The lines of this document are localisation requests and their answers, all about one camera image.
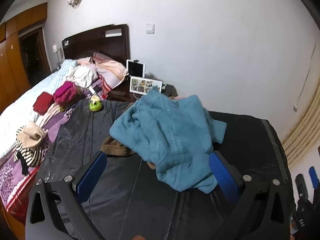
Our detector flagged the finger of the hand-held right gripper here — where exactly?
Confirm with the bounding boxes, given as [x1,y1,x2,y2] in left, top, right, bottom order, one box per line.
[309,166,320,188]

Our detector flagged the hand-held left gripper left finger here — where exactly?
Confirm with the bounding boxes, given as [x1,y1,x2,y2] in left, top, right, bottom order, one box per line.
[25,151,108,240]

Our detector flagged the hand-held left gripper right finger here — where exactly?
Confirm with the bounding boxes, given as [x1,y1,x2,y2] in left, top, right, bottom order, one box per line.
[207,151,292,240]

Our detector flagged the blue knit sweater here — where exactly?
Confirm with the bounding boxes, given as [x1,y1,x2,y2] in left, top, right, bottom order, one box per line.
[109,86,227,194]

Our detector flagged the magenta folded clothes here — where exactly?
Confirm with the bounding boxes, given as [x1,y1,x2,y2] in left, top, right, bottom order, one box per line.
[53,81,82,107]

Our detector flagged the brown fleece garment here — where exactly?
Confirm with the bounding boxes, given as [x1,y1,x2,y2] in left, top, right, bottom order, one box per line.
[101,135,157,170]

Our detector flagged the black white striped garment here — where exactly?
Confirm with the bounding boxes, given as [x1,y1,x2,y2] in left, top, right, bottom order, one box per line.
[13,144,43,175]

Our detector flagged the green toy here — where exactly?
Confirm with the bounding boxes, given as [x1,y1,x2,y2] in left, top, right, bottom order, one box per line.
[89,94,103,111]

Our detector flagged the beige garment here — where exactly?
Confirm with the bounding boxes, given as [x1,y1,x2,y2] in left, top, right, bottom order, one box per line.
[16,121,48,148]

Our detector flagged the pale pink cloth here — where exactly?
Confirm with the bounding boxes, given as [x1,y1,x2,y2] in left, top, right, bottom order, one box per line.
[36,104,66,128]

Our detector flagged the purple floral bedspread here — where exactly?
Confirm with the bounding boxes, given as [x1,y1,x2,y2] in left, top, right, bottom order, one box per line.
[0,80,105,213]

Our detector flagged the dark wooden nightstand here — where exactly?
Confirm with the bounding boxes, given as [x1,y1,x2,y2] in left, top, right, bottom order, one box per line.
[107,84,178,103]

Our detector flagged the red folded garment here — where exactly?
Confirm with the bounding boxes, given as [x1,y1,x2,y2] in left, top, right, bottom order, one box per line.
[33,92,56,113]

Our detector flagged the white crumpled cloth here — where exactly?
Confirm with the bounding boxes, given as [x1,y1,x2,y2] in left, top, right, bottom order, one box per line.
[67,65,98,88]

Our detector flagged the pale blue bed blanket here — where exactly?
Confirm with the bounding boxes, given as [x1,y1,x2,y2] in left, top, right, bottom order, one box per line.
[0,59,78,158]

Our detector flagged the pink striped pillow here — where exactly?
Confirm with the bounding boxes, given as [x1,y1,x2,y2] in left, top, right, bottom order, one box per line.
[93,52,129,90]

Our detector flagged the white tablet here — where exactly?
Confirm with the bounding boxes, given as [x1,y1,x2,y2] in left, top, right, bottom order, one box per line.
[126,59,146,78]

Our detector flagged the bedside lamp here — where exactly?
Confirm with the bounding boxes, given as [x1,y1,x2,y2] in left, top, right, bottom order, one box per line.
[52,44,63,67]

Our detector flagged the dark wooden headboard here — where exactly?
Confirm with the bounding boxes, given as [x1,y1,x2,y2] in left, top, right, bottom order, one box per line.
[62,24,131,68]

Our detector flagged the wooden wardrobe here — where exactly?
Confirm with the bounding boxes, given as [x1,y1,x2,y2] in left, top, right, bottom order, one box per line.
[0,2,52,115]

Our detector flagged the photo collage frame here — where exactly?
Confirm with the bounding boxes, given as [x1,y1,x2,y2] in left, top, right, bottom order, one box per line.
[129,76,163,95]

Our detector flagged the white wall cable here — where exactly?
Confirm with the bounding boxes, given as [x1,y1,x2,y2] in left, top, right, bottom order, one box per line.
[295,39,317,108]

